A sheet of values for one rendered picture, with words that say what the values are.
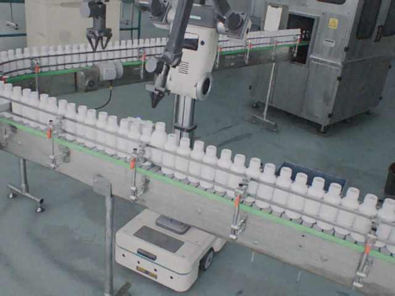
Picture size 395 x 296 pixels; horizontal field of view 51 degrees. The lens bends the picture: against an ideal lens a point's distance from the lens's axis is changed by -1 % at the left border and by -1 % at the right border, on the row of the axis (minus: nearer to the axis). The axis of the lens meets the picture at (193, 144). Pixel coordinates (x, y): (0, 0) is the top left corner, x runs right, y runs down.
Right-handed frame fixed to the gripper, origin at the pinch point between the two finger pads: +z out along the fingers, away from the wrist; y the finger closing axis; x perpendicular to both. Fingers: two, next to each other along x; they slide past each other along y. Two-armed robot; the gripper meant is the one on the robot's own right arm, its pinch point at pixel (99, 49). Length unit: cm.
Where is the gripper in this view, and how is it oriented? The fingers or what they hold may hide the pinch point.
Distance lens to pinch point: 198.2
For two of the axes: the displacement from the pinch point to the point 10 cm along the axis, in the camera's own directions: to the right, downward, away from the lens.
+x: 8.8, 2.8, -3.9
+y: -4.7, 3.2, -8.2
